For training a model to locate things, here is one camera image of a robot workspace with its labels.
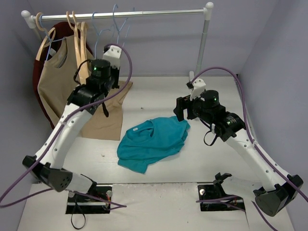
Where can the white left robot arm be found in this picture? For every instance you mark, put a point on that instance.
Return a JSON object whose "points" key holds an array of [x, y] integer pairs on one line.
{"points": [[47, 164]]}

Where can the blue wire hanger free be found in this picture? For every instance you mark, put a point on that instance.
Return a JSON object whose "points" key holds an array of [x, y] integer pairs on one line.
{"points": [[119, 28], [98, 33]]}

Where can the dark red garment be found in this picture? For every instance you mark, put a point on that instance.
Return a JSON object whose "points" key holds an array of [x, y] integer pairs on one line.
{"points": [[63, 30]]}

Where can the wooden hanger middle pair front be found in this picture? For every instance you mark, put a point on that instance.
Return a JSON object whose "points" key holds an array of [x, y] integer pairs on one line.
{"points": [[84, 70]]}

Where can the beige tank top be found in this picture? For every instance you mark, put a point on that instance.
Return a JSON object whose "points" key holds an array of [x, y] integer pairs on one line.
{"points": [[56, 84]]}

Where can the teal t shirt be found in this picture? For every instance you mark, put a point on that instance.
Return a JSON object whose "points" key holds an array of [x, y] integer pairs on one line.
{"points": [[151, 141]]}

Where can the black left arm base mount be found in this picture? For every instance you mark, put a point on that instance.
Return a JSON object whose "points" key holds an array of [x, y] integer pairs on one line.
{"points": [[80, 204]]}

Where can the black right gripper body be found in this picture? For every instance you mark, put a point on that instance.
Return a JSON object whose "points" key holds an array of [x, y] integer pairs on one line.
{"points": [[180, 109]]}

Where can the wooden hanger middle pair back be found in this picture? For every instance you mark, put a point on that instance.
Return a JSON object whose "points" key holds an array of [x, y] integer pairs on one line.
{"points": [[79, 51]]}

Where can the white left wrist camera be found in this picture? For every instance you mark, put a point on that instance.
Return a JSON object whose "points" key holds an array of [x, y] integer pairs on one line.
{"points": [[112, 54]]}

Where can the wooden hanger pair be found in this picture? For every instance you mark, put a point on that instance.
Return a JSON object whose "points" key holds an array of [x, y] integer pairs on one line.
{"points": [[79, 51], [84, 70]]}

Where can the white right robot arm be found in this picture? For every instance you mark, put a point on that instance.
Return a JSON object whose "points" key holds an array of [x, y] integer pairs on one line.
{"points": [[275, 187]]}

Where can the blue wire hanger holding top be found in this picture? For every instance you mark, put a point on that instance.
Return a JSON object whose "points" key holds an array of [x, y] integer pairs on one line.
{"points": [[49, 52]]}

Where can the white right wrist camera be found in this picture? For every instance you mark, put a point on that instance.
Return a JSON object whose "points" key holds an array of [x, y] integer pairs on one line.
{"points": [[197, 87]]}

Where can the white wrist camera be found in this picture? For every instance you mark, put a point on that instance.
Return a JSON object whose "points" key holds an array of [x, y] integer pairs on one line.
{"points": [[112, 54], [197, 87]]}

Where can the metal clothes rack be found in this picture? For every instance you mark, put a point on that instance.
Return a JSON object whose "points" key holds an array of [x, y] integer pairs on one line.
{"points": [[33, 21]]}

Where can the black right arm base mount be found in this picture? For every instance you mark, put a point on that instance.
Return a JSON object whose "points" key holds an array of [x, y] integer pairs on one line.
{"points": [[214, 199]]}

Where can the wooden hanger far left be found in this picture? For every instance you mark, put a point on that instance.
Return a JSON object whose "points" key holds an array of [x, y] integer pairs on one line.
{"points": [[49, 35]]}

